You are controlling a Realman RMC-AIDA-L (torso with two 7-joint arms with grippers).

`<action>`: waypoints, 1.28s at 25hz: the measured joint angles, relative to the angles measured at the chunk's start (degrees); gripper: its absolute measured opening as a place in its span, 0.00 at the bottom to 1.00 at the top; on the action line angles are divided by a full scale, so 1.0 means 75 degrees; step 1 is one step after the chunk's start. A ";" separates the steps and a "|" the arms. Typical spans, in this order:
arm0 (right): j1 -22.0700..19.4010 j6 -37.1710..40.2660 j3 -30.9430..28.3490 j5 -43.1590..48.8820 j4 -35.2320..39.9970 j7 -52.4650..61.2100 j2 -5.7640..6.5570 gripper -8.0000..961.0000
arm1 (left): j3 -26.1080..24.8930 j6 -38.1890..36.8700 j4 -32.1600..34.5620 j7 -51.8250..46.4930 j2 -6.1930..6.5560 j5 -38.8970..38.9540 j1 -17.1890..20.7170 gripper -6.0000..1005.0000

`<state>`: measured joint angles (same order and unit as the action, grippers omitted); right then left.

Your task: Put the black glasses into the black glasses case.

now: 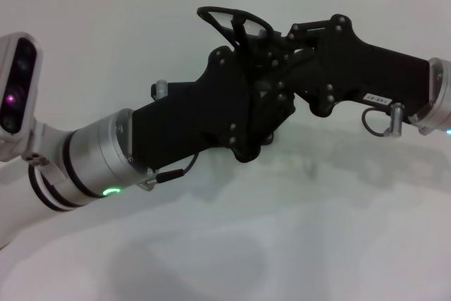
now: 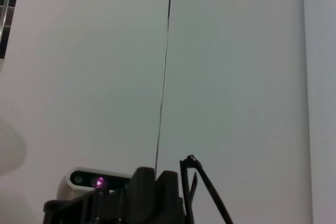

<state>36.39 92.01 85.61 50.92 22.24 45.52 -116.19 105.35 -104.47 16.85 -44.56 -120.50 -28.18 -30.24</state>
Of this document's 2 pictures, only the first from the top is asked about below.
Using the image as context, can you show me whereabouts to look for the left gripper silver stud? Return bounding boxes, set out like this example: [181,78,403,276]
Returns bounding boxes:
[156,80,169,102]

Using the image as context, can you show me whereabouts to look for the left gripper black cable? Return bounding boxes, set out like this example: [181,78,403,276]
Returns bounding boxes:
[139,154,200,194]

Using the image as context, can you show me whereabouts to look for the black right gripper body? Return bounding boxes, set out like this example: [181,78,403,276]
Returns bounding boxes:
[306,13,433,118]

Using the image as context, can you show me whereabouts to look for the black glasses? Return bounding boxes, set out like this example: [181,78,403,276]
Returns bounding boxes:
[196,6,283,69]

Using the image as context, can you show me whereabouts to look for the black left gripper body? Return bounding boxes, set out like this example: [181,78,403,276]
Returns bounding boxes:
[130,46,264,172]

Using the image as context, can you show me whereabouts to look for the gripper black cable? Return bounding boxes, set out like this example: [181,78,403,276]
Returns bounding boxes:
[362,102,404,138]
[139,154,200,194]

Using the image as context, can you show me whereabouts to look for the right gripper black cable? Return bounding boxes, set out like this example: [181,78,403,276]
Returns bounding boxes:
[362,102,404,138]

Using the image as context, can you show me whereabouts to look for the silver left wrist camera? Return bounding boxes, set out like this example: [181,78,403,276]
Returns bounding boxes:
[0,32,44,144]

